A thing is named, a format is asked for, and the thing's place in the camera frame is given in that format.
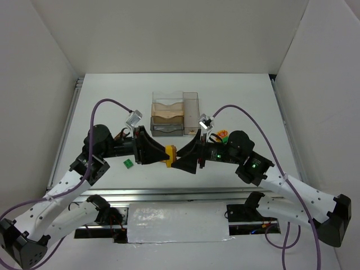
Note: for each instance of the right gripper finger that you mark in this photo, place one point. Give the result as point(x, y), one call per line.
point(188, 148)
point(187, 164)

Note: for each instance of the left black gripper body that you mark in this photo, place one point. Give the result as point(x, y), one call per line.
point(139, 145)

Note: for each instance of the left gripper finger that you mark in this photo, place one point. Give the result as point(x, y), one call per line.
point(148, 144)
point(150, 158)

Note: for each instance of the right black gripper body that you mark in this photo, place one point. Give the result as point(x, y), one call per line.
point(201, 152)

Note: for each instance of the yellow lego brick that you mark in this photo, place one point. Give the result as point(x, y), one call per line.
point(171, 151)

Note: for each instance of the yellow flower lego piece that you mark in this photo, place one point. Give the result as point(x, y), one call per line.
point(222, 136)

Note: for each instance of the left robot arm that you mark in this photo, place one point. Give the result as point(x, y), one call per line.
point(27, 238)

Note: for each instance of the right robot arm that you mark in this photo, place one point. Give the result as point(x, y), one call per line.
point(304, 205)

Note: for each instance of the green square lego brick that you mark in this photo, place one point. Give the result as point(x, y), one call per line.
point(128, 163)

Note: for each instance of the grey tinted plastic bin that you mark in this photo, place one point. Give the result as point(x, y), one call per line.
point(165, 129)

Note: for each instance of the tall clear drawer bin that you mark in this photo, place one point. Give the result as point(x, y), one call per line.
point(191, 113)

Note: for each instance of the clear plastic bin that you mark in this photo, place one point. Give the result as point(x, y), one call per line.
point(167, 98)

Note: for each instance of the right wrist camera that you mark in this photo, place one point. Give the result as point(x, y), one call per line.
point(206, 122)

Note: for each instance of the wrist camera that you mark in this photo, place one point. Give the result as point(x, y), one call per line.
point(133, 119)
point(206, 122)

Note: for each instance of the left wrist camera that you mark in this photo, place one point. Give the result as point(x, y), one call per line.
point(133, 119)

